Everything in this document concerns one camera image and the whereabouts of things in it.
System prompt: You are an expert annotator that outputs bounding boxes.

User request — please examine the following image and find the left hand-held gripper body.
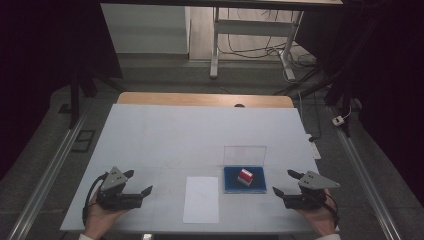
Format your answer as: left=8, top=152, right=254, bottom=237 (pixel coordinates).
left=95, top=166, right=145, bottom=211

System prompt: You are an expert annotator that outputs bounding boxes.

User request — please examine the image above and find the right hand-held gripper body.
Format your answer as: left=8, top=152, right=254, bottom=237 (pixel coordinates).
left=282, top=170, right=341, bottom=211

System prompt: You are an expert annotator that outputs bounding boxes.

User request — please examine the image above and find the red and white stamp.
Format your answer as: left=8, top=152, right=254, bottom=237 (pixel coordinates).
left=236, top=168, right=255, bottom=187

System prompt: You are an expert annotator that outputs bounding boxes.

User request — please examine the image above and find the white paper sheet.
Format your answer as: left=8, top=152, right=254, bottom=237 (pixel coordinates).
left=182, top=176, right=221, bottom=225

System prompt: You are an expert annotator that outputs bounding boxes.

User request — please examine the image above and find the person's right hand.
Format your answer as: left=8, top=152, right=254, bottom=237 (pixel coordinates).
left=295, top=189, right=340, bottom=239

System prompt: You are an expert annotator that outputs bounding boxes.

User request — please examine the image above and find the person's left hand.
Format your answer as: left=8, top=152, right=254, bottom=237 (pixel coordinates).
left=83, top=191, right=130, bottom=240

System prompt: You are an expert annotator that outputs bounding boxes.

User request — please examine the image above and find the black stand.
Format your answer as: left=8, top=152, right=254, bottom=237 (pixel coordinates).
left=68, top=68, right=101, bottom=130

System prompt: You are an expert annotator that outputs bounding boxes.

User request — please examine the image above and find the dark curtain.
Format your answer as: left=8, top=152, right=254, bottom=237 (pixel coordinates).
left=294, top=0, right=424, bottom=208
left=0, top=0, right=124, bottom=181

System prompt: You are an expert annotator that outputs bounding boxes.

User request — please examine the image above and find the white cabinet panel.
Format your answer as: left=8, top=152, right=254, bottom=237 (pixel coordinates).
left=100, top=3, right=191, bottom=55

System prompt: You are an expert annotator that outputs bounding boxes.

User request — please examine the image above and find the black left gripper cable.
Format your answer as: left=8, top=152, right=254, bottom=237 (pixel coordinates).
left=82, top=171, right=110, bottom=226

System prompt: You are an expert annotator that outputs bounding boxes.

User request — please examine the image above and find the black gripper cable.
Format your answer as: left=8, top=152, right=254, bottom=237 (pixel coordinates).
left=82, top=171, right=110, bottom=226
left=322, top=192, right=341, bottom=229

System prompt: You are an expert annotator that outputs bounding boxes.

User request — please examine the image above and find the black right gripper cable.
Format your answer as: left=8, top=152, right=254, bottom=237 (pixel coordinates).
left=322, top=192, right=341, bottom=229

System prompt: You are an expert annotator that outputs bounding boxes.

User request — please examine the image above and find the black floor frame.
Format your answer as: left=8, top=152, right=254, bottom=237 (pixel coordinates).
left=71, top=129, right=97, bottom=154

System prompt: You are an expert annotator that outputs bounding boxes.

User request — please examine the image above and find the metal floor rail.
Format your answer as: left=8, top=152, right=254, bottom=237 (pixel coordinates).
left=328, top=106, right=403, bottom=240
left=6, top=109, right=88, bottom=240

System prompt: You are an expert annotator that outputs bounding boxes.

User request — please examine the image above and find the tangle of black floor cables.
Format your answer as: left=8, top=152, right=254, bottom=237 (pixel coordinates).
left=226, top=8, right=318, bottom=73

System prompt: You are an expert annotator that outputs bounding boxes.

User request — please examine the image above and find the white desk frame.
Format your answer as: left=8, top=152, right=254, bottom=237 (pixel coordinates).
left=209, top=6, right=305, bottom=82

